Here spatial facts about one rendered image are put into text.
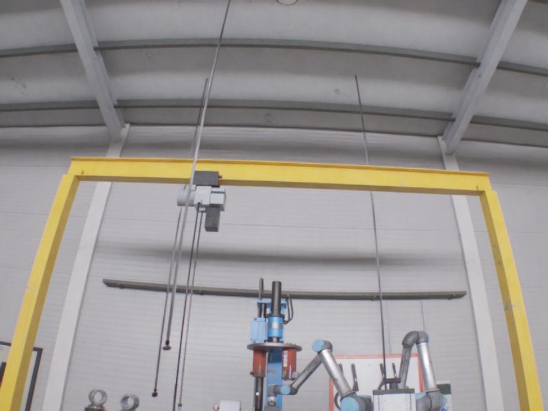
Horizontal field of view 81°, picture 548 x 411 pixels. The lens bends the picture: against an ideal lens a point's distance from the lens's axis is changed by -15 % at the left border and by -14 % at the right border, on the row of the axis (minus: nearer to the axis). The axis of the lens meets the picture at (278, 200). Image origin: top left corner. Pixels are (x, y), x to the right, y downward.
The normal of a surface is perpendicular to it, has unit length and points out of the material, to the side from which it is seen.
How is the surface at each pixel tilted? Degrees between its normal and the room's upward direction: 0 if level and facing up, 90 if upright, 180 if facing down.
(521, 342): 90
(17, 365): 90
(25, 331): 90
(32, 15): 173
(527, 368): 90
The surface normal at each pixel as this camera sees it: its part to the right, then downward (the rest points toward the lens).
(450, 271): 0.02, -0.50
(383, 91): -0.03, 0.80
